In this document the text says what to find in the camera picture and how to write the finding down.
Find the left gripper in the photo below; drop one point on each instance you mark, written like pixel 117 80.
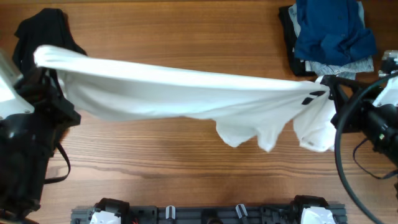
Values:
pixel 43 89

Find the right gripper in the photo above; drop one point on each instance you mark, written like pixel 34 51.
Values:
pixel 360 108

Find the white t-shirt with black print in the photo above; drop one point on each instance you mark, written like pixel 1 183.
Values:
pixel 242 107

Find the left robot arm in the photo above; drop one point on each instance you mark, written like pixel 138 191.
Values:
pixel 29 140

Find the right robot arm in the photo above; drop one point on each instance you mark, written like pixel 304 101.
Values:
pixel 377 123

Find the light blue denim garment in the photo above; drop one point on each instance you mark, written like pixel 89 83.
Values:
pixel 347 71

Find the black folded garment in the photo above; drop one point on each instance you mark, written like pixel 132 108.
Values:
pixel 290 38

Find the dark blue shirt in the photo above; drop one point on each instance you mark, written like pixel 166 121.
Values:
pixel 332 32

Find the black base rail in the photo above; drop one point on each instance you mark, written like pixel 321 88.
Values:
pixel 302 209

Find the right white rail clip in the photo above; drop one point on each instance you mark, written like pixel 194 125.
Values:
pixel 242 213

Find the white rail clip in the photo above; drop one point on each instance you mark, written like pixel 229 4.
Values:
pixel 170 212
pixel 242 213

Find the left white rail clip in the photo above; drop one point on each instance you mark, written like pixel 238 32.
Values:
pixel 170 212

